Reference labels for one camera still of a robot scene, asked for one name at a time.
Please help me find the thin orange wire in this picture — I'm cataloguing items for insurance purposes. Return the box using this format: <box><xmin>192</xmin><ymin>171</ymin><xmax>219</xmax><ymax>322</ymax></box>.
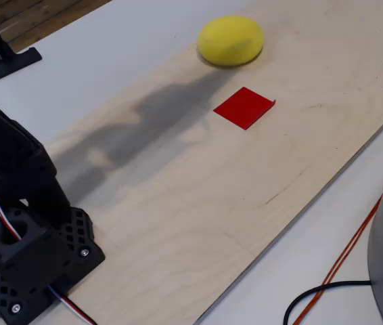
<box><xmin>292</xmin><ymin>194</ymin><xmax>383</xmax><ymax>325</ymax></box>
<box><xmin>299</xmin><ymin>213</ymin><xmax>377</xmax><ymax>325</ymax></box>

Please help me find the black camera stand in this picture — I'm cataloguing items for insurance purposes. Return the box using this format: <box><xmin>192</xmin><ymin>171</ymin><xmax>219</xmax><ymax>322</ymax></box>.
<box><xmin>0</xmin><ymin>0</ymin><xmax>43</xmax><ymax>85</ymax></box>

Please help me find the yellow round sponge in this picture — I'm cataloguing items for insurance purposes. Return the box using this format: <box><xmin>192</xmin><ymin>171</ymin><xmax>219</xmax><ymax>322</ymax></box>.
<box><xmin>197</xmin><ymin>15</ymin><xmax>265</xmax><ymax>68</ymax></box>

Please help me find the black perforated arm base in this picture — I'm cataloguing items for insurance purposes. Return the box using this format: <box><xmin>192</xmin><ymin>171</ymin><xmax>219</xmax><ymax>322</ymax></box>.
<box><xmin>0</xmin><ymin>206</ymin><xmax>106</xmax><ymax>325</ymax></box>

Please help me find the white red black bus cable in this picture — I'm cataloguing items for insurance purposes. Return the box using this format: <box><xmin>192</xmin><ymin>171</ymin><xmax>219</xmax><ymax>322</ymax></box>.
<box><xmin>47</xmin><ymin>286</ymin><xmax>97</xmax><ymax>325</ymax></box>

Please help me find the thin black lamp cable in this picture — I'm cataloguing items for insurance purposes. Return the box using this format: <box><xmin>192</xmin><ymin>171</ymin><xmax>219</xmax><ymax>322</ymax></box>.
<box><xmin>283</xmin><ymin>280</ymin><xmax>372</xmax><ymax>325</ymax></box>

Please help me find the light plywood board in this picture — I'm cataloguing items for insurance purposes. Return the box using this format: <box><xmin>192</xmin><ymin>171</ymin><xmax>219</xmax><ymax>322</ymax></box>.
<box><xmin>41</xmin><ymin>0</ymin><xmax>383</xmax><ymax>325</ymax></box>

